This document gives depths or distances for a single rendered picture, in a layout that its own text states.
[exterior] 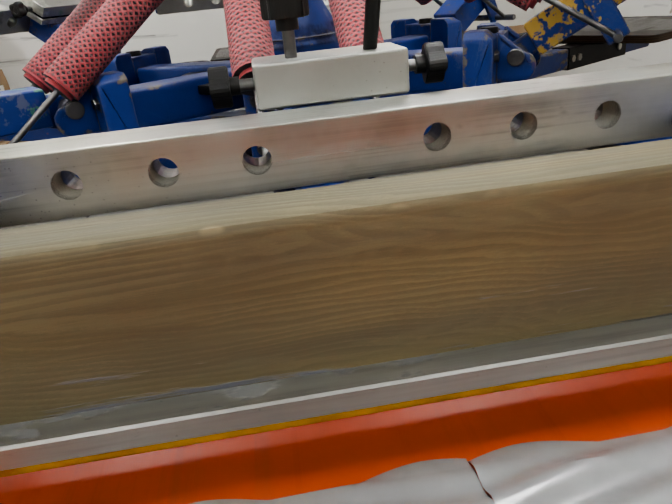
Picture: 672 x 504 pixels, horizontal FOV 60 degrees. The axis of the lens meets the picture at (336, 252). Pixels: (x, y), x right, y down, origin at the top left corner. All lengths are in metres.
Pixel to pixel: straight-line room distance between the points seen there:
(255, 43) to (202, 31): 3.68
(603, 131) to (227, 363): 0.37
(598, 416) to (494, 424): 0.04
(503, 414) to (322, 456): 0.08
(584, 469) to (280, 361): 0.12
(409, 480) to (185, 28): 4.20
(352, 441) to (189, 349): 0.08
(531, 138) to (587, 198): 0.26
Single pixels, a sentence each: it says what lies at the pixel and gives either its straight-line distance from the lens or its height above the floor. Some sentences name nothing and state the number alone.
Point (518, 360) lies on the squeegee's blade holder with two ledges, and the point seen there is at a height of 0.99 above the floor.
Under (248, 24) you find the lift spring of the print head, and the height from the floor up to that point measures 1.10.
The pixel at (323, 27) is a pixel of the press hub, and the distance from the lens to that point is 0.99.
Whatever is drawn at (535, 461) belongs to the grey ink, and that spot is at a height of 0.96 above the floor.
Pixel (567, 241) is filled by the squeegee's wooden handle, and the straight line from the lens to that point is 0.23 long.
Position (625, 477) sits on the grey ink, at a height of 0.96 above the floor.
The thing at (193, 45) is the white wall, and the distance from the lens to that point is 4.36.
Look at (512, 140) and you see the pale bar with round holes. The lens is 0.47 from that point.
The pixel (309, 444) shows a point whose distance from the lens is 0.25.
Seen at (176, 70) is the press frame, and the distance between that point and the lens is 1.15.
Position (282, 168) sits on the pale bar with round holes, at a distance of 0.43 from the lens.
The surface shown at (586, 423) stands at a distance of 0.27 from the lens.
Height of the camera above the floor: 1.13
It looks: 25 degrees down
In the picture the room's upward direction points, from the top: 6 degrees counter-clockwise
